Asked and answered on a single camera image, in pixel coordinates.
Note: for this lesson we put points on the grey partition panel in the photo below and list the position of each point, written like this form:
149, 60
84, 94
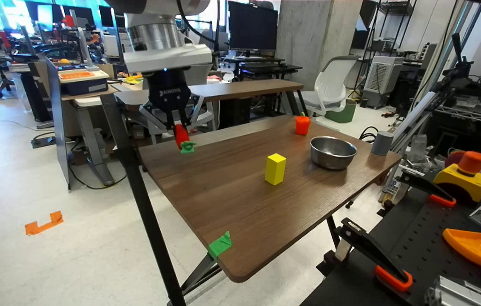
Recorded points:
58, 123

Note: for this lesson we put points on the orange and blue box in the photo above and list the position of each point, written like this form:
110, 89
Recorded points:
83, 80

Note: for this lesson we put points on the orange toy pepper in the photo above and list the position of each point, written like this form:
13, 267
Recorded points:
303, 126

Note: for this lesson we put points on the grey cylinder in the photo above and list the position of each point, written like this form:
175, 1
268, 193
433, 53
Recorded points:
382, 143

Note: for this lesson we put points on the white chair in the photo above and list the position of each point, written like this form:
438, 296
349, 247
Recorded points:
329, 89

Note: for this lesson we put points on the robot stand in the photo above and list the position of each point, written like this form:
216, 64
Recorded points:
419, 246

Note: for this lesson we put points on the green bin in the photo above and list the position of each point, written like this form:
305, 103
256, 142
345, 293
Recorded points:
342, 114

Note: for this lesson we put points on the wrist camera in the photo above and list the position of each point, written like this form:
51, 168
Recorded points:
168, 57

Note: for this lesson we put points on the white air cooler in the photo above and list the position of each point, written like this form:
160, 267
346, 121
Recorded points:
381, 78

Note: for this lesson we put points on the orange triangular tray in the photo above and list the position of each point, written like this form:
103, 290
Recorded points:
472, 246

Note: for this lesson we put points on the black desk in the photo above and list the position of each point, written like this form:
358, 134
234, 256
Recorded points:
266, 68

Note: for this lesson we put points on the monitor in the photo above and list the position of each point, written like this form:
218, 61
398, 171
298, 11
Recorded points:
252, 26

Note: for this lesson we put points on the metal bowl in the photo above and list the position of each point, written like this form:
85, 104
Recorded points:
333, 153

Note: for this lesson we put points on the wooden bench table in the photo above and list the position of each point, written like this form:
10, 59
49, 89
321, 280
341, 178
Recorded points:
244, 88

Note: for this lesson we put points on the orange floor tape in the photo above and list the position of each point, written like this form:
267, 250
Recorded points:
44, 224

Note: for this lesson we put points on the yellow emergency stop button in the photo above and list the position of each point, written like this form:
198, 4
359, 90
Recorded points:
465, 178

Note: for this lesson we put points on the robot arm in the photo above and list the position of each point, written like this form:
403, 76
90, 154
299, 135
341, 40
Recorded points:
155, 36

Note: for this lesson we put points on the green tape piece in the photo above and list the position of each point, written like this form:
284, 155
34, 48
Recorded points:
220, 245

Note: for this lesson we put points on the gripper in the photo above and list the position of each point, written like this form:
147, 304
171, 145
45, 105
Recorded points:
169, 91

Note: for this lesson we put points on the yellow block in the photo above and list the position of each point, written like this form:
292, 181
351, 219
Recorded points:
275, 169

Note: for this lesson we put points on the aluminium profile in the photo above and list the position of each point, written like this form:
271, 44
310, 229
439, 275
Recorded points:
461, 294

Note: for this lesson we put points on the red plush toy green top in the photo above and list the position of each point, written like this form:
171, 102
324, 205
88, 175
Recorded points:
182, 137

